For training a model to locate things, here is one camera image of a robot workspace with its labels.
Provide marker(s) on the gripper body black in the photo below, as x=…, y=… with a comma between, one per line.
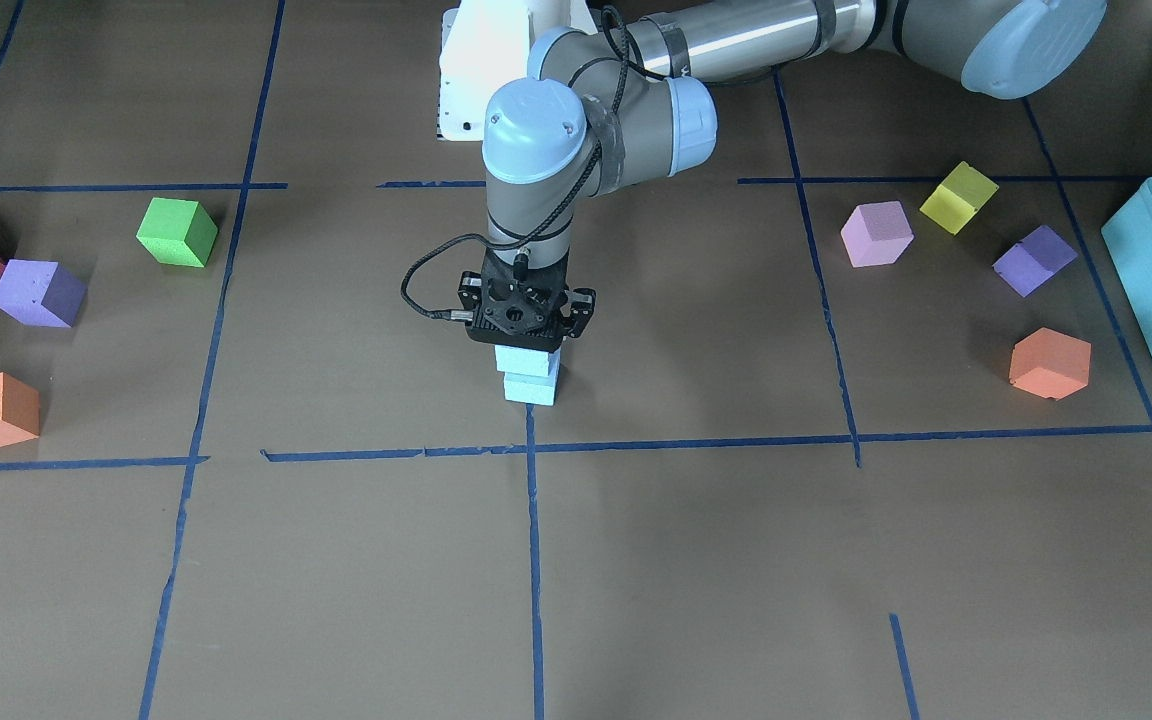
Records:
x=583, y=310

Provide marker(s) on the light blue foam block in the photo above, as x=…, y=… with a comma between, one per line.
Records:
x=524, y=361
x=530, y=389

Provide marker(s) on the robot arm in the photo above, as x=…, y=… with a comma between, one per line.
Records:
x=596, y=112

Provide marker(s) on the green foam block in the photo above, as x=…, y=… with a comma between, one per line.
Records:
x=177, y=232

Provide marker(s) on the pink foam block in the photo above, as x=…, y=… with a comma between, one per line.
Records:
x=876, y=233

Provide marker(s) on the yellow foam block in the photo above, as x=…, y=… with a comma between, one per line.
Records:
x=958, y=198

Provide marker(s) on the purple foam block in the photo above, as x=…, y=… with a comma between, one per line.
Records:
x=1034, y=260
x=41, y=293

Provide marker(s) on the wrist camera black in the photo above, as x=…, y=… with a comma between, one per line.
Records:
x=527, y=315

